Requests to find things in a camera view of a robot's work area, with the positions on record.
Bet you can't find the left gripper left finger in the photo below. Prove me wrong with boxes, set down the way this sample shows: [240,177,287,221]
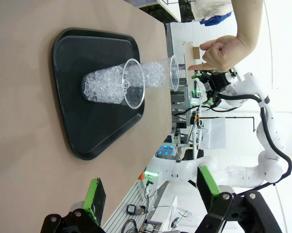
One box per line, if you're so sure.
[40,177,113,233]

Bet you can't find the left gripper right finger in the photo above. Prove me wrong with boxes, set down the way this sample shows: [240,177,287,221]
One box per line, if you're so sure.
[196,165,284,233]

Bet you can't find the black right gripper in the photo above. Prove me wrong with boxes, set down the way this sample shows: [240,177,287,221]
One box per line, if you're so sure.
[191,70,231,108]

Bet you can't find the clear plastic cup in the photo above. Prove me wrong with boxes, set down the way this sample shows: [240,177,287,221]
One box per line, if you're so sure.
[81,58,146,110]
[138,55,180,92]

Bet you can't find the person's right forearm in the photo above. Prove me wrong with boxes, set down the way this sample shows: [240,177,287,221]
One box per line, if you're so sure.
[230,0,264,56]

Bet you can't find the person's right hand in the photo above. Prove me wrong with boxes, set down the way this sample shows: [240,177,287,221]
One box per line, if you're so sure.
[187,35,254,73]

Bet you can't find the computer with blue lights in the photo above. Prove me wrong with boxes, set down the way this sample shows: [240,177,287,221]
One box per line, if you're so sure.
[157,143,176,158]

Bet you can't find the person's blue jeans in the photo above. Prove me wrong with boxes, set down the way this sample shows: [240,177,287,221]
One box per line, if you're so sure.
[199,12,233,27]

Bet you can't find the black plastic serving tray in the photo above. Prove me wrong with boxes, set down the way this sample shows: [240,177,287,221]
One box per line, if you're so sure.
[48,27,146,161]

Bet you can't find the person in grey sweatshirt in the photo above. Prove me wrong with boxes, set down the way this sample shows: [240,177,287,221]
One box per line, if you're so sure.
[192,0,234,21]

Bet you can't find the white desk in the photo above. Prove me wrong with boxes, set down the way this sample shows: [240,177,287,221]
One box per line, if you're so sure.
[157,0,185,23]

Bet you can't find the aluminium slotted base plate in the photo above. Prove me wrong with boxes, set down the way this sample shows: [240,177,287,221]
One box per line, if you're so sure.
[103,179,161,233]

